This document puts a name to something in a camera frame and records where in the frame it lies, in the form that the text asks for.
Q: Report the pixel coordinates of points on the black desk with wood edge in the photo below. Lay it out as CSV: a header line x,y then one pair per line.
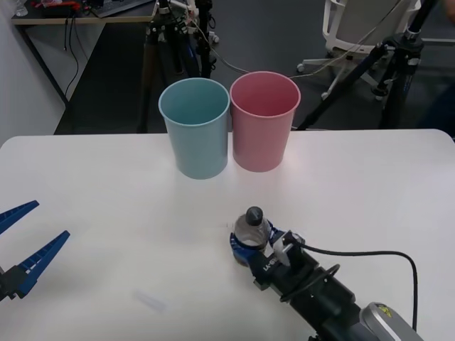
x,y
42,20

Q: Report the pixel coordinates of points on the clear bottle with black cap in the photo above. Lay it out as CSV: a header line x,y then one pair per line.
x,y
254,215

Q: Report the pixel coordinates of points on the black tripod with blue legs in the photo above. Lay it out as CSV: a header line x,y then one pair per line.
x,y
401,46

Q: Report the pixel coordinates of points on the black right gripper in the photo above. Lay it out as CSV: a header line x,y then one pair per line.
x,y
302,284

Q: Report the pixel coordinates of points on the pink plastic bin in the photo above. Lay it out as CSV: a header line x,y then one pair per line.
x,y
261,142

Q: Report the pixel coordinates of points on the dark keyboard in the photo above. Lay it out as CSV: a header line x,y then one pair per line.
x,y
113,7

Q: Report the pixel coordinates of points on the red tool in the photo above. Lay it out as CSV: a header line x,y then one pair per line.
x,y
53,5

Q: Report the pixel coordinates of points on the black tripod with brown legs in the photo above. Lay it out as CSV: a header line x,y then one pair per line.
x,y
153,39

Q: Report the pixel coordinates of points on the white office chair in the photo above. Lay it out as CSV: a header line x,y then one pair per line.
x,y
359,32

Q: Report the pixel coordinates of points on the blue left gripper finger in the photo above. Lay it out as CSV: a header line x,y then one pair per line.
x,y
42,257
19,213

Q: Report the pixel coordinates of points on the silver and black right arm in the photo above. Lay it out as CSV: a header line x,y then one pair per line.
x,y
384,319

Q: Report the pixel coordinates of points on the pale blue plastic bin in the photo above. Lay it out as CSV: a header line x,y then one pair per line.
x,y
199,149

